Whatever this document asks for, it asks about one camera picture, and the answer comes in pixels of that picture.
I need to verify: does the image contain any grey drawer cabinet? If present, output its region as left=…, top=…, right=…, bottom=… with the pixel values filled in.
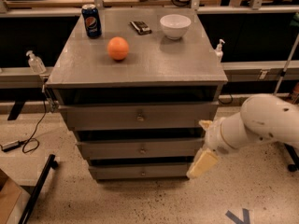
left=46, top=8, right=227, bottom=167

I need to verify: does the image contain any cardboard box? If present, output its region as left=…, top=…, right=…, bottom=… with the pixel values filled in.
left=0, top=170, right=22, bottom=224

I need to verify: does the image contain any grey middle drawer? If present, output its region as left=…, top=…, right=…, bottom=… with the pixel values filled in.
left=77, top=138, right=203, bottom=160

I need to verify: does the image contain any orange bottle at right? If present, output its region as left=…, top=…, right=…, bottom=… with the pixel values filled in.
left=290, top=82, right=299, bottom=104

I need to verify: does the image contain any black stand leg right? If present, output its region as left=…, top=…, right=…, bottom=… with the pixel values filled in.
left=285, top=144, right=299, bottom=172

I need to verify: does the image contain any grey top drawer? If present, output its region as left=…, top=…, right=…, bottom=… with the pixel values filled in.
left=60, top=102, right=218, bottom=131

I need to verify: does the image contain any black stand leg left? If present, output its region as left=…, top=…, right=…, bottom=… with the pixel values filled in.
left=18, top=154, right=58, bottom=224

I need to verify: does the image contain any blue tape floor marker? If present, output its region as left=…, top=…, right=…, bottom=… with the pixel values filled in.
left=224, top=207, right=251, bottom=224

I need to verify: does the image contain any grey drawer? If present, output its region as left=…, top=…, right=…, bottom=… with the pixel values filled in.
left=89, top=162, right=189, bottom=180
left=60, top=102, right=218, bottom=131
left=77, top=138, right=203, bottom=160

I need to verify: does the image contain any clear sanitizer bottle left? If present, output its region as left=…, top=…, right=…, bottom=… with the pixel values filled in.
left=26, top=50, right=46, bottom=74

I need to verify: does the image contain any blue Pepsi can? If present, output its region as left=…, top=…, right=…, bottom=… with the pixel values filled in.
left=81, top=4, right=102, bottom=38

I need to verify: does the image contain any black stand leg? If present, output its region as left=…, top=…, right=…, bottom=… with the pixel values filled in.
left=285, top=144, right=299, bottom=172
left=18, top=154, right=58, bottom=224

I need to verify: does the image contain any white bowl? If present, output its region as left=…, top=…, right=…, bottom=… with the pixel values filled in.
left=160, top=14, right=192, bottom=40

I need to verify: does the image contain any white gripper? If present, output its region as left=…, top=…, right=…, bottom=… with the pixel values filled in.
left=186, top=118, right=233, bottom=179

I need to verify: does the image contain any grey bottom drawer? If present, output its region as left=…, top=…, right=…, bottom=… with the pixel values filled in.
left=89, top=162, right=189, bottom=180

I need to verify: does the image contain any orange fruit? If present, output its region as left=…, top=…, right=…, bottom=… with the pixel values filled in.
left=107, top=36, right=129, bottom=61

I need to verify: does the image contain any white pump bottle right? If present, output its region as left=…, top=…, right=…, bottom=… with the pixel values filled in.
left=215, top=39, right=225, bottom=62

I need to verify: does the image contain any dark snack bar packet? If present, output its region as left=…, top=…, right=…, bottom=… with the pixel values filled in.
left=130, top=21, right=151, bottom=35

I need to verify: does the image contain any white pole with black fork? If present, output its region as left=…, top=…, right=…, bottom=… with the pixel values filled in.
left=273, top=33, right=299, bottom=95

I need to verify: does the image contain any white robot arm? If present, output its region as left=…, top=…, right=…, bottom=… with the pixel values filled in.
left=186, top=94, right=299, bottom=179

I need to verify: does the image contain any black power adapter with cable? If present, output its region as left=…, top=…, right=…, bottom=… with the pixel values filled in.
left=0, top=102, right=47, bottom=154

